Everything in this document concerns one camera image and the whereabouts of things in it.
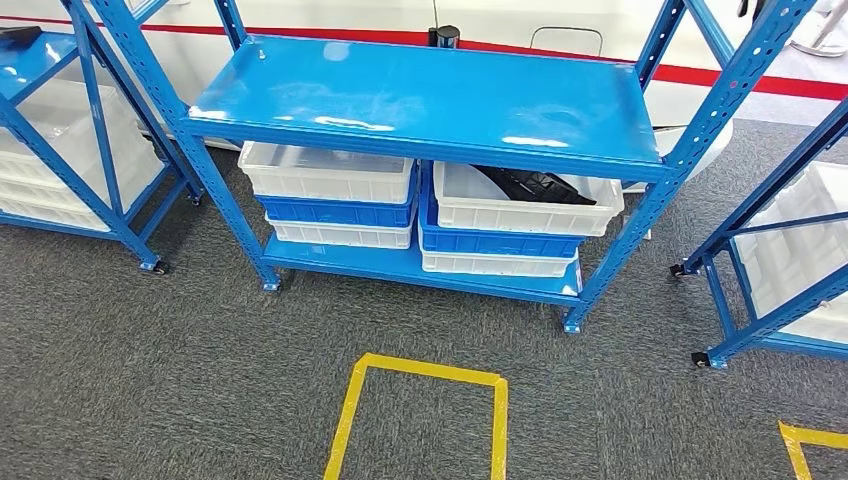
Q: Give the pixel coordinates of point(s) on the black plastic panel part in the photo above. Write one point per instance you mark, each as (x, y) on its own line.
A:
(536, 185)

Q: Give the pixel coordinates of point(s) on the yellow floor tape square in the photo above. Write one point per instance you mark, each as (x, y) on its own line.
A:
(348, 424)

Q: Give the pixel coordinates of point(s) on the blue metal shelf rack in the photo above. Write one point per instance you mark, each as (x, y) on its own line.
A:
(762, 218)
(99, 132)
(430, 99)

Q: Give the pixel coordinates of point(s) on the blue plastic bin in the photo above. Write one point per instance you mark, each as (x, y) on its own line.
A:
(490, 244)
(331, 213)

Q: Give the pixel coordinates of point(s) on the black cylindrical sensor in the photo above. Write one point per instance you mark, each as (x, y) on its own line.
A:
(445, 36)

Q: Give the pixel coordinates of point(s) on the grey metal stand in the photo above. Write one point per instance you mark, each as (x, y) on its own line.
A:
(825, 33)

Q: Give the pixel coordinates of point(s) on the white car red stripe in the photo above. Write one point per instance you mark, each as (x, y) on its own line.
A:
(331, 13)

